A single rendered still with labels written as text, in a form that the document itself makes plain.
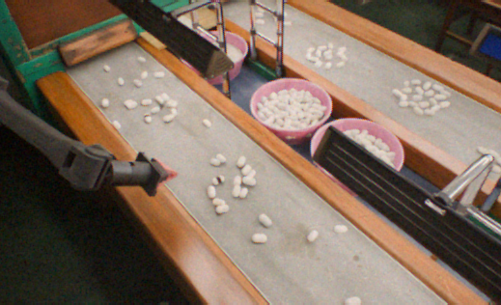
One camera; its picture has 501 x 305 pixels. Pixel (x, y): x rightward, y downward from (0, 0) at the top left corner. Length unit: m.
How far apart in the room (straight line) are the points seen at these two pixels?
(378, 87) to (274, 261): 0.77
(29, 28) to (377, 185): 1.32
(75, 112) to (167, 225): 0.59
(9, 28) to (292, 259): 1.19
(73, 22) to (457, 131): 1.38
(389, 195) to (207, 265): 0.48
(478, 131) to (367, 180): 0.75
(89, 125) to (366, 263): 0.94
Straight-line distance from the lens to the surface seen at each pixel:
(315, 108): 1.41
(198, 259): 1.03
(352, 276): 1.04
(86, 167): 0.89
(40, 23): 1.69
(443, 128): 1.44
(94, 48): 1.71
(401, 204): 0.74
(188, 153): 1.28
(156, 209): 1.13
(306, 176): 1.17
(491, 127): 1.50
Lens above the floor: 1.65
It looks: 47 degrees down
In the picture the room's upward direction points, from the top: 3 degrees counter-clockwise
